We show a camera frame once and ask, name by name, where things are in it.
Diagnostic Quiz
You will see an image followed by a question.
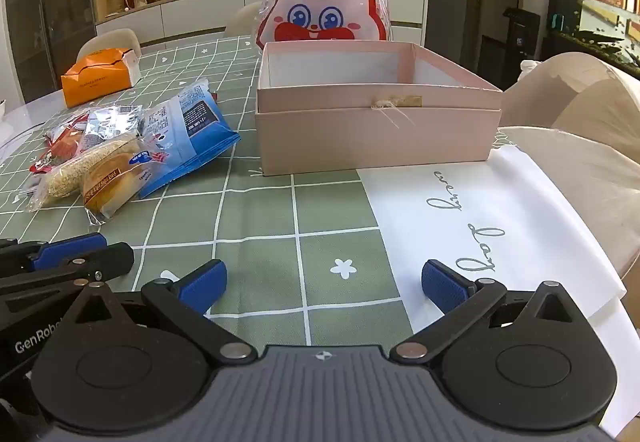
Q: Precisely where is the silver snack packet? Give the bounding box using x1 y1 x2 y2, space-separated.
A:
77 104 143 153

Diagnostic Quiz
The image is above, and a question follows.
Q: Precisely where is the green checked tablecloth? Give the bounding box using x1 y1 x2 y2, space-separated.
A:
0 36 501 363

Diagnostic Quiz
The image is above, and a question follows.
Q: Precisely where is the white cloth bag with script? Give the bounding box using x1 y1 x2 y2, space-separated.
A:
357 144 628 338

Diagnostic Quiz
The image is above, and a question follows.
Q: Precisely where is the red roast meat packet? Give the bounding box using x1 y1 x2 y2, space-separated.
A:
29 114 88 173

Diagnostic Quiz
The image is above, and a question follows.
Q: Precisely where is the orange paper tissue box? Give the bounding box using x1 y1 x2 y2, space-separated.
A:
61 47 142 108

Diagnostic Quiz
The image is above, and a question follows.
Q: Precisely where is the glass fish tank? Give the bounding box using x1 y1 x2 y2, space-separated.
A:
547 0 640 68

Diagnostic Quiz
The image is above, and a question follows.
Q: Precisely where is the bread roll packet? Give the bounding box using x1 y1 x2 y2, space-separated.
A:
80 149 166 225

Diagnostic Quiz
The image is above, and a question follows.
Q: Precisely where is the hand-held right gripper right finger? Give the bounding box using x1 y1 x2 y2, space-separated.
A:
391 259 587 366

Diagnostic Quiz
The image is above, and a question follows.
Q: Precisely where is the pink cardboard box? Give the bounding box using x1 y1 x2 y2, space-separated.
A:
254 40 503 176

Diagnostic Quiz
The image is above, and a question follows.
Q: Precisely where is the beige chair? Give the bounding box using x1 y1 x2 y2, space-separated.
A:
223 1 264 39
500 52 640 278
76 28 142 60

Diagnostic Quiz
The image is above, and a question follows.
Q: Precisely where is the black air purifier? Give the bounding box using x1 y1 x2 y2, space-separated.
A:
482 8 541 63

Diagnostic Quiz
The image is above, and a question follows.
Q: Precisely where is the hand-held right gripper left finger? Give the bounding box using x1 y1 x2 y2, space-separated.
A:
64 258 257 366

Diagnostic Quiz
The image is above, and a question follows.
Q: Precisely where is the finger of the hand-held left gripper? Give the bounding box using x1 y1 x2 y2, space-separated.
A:
0 231 108 276
0 244 135 319

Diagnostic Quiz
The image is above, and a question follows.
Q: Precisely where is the blue snack packet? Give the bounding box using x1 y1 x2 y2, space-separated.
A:
137 78 241 199

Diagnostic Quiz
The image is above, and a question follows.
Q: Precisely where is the sesame bar packet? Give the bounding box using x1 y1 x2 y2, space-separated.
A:
26 134 138 213

